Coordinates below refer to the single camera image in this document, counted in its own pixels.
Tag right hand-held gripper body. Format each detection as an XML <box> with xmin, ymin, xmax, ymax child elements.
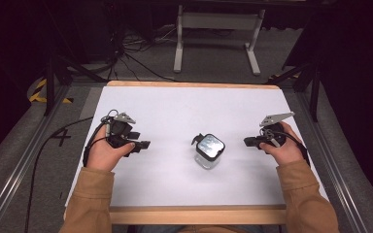
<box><xmin>258</xmin><ymin>111</ymin><xmax>296</xmax><ymax>149</ymax></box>

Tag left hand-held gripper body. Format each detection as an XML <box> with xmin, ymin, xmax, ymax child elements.
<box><xmin>101</xmin><ymin>112</ymin><xmax>141</xmax><ymax>150</ymax></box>

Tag person's right hand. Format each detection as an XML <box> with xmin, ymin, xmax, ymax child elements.
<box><xmin>258</xmin><ymin>121</ymin><xmax>306</xmax><ymax>167</ymax></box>

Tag person's left hand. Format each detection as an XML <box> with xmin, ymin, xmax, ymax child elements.
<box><xmin>85</xmin><ymin>124</ymin><xmax>137</xmax><ymax>173</ymax></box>

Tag clear square jar black lid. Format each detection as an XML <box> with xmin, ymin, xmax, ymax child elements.
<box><xmin>190</xmin><ymin>132</ymin><xmax>226</xmax><ymax>170</ymax></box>

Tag black tripod stand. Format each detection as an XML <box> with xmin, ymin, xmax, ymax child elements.
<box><xmin>43</xmin><ymin>48</ymin><xmax>109</xmax><ymax>117</ymax></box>
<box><xmin>265</xmin><ymin>54</ymin><xmax>322</xmax><ymax>123</ymax></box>

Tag yellow black striped floor tape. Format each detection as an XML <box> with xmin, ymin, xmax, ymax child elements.
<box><xmin>28</xmin><ymin>79</ymin><xmax>75</xmax><ymax>105</ymax></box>

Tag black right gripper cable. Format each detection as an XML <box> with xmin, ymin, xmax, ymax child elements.
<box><xmin>260</xmin><ymin>128</ymin><xmax>311</xmax><ymax>167</ymax></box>

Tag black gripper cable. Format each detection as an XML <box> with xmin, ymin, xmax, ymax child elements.
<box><xmin>24</xmin><ymin>109</ymin><xmax>120</xmax><ymax>233</ymax></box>
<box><xmin>260</xmin><ymin>128</ymin><xmax>311</xmax><ymax>167</ymax></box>

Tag aluminium floor rail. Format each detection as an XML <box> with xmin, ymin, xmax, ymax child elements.
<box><xmin>295</xmin><ymin>91</ymin><xmax>370</xmax><ymax>233</ymax></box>
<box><xmin>0</xmin><ymin>84</ymin><xmax>72</xmax><ymax>233</ymax></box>

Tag black floor cables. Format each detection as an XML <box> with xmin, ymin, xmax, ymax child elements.
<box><xmin>108</xmin><ymin>25</ymin><xmax>234</xmax><ymax>83</ymax></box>

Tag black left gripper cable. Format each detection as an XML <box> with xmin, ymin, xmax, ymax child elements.
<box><xmin>24</xmin><ymin>109</ymin><xmax>120</xmax><ymax>233</ymax></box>

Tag white metal table frame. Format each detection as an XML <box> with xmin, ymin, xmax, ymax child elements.
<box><xmin>173</xmin><ymin>4</ymin><xmax>267</xmax><ymax>77</ymax></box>

